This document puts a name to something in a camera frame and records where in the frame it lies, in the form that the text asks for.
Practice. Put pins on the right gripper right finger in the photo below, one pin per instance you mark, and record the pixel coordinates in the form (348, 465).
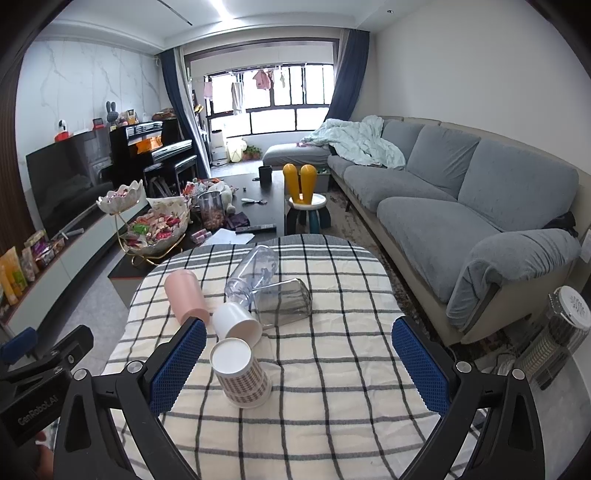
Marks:
(510, 444)

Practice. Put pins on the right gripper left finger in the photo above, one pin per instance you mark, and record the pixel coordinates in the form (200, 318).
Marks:
(88, 445)

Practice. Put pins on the houndstooth patterned paper cup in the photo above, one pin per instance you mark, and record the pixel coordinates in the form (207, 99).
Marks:
(243, 381)

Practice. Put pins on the pink cup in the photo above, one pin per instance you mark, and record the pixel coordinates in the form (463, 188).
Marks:
(185, 296)

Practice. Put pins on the white paper cup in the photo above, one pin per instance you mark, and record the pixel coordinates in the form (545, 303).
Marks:
(231, 320)

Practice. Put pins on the grey transparent cup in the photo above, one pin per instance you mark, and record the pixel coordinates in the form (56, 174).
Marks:
(282, 303)

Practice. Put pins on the clear plastic cup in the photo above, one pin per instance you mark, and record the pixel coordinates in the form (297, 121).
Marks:
(256, 270)

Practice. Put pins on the snack bags row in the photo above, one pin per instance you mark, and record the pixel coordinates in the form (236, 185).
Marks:
(20, 269)

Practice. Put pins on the electric heater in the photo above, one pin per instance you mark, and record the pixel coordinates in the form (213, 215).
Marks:
(564, 326)

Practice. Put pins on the grey tv cabinet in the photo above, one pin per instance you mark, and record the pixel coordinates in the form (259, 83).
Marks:
(63, 271)

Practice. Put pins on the checkered tablecloth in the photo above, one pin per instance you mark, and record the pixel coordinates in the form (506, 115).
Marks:
(342, 405)

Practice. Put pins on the two tier snack tray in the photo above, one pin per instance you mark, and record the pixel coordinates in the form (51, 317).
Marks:
(152, 235)

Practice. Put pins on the black television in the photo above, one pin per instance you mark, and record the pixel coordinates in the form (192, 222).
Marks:
(68, 176)

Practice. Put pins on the grey sofa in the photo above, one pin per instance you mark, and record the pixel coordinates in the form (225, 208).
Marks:
(482, 228)

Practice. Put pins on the clear snack jar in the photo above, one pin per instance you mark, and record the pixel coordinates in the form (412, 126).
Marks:
(211, 210)

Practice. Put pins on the black piano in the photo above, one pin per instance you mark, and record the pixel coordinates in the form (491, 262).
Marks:
(155, 153)

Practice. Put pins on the black remote control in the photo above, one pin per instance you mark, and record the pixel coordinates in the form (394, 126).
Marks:
(255, 228)

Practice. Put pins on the grey rabbit figurine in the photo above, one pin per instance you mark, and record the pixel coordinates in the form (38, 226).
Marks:
(112, 114)

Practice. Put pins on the yellow rabbit ear stool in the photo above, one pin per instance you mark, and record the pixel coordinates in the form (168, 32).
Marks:
(305, 207)

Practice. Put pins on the black mug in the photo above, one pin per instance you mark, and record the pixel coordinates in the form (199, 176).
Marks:
(265, 175)

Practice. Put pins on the potted plant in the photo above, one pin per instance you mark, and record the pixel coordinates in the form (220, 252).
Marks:
(251, 153)

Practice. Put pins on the light green blanket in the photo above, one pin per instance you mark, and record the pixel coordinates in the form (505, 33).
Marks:
(359, 142)

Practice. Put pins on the blue left curtain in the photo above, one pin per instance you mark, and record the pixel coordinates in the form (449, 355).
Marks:
(176, 85)

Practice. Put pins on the blue curtain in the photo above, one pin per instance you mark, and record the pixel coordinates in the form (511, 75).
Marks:
(176, 85)
(350, 69)

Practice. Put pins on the blue right curtain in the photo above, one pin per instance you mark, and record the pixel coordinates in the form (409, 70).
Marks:
(350, 69)

